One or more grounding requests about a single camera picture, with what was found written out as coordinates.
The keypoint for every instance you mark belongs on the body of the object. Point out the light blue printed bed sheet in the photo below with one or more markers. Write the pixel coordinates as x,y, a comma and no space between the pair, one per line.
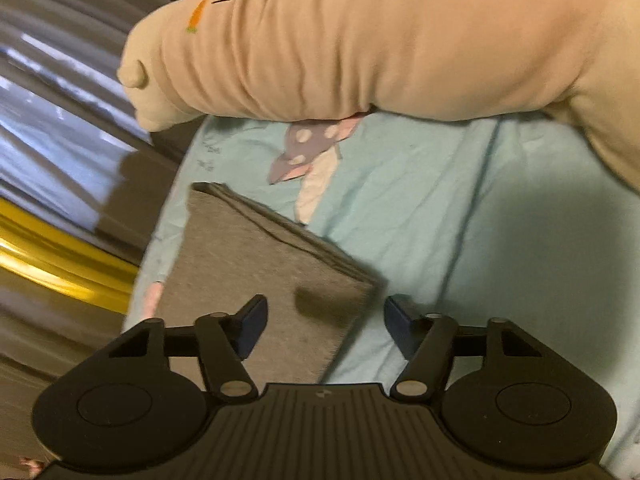
475,220

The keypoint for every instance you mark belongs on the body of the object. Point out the yellow curtain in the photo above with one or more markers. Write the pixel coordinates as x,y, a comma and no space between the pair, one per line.
60,260

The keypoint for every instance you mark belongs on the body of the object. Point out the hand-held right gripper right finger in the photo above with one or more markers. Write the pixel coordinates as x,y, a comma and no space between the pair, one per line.
399,324

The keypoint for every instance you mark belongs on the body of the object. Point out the beige plush toy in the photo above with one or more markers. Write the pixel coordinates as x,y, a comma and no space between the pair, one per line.
400,40

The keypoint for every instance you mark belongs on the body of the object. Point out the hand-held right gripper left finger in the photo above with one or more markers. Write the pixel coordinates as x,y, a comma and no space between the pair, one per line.
251,324

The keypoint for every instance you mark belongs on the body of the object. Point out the grey pants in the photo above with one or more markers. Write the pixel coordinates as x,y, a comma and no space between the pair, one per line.
260,290

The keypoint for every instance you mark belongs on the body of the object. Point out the white sheer curtain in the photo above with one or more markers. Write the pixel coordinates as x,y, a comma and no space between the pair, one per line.
45,125

